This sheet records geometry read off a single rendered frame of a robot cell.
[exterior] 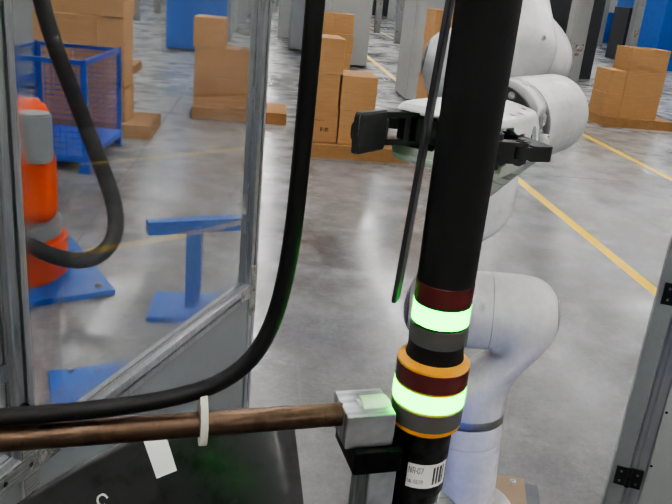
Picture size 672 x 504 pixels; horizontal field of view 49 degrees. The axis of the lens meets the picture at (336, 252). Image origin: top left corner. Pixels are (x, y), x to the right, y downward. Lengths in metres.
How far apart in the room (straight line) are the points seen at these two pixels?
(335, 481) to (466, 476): 1.74
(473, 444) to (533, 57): 0.61
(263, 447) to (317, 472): 2.36
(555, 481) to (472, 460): 1.98
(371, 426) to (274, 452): 0.19
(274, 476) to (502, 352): 0.61
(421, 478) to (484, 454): 0.75
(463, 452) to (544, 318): 0.25
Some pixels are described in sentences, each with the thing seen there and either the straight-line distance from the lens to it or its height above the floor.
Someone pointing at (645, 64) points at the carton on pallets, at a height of 1.00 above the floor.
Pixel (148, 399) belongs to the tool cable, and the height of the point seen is 1.56.
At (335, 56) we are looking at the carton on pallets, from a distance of 7.91.
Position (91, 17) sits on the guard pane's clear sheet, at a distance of 1.30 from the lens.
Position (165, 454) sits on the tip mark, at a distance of 0.59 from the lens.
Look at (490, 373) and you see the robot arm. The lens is 1.16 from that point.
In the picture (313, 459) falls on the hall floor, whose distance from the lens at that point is 3.03.
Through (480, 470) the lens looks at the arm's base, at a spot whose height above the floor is 1.08.
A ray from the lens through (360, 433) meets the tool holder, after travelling 0.44.
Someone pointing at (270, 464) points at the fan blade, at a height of 1.41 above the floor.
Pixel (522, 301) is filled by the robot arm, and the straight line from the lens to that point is 1.11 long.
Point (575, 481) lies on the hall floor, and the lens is 3.22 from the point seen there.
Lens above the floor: 1.78
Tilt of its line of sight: 20 degrees down
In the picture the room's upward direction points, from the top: 5 degrees clockwise
